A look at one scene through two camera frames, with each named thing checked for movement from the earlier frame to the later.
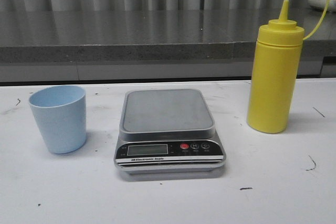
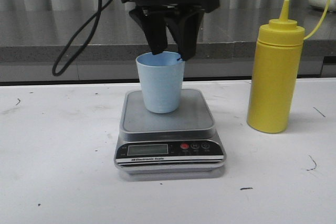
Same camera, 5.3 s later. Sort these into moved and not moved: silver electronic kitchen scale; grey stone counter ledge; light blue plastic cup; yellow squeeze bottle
Moved: light blue plastic cup
Not moved: silver electronic kitchen scale; grey stone counter ledge; yellow squeeze bottle
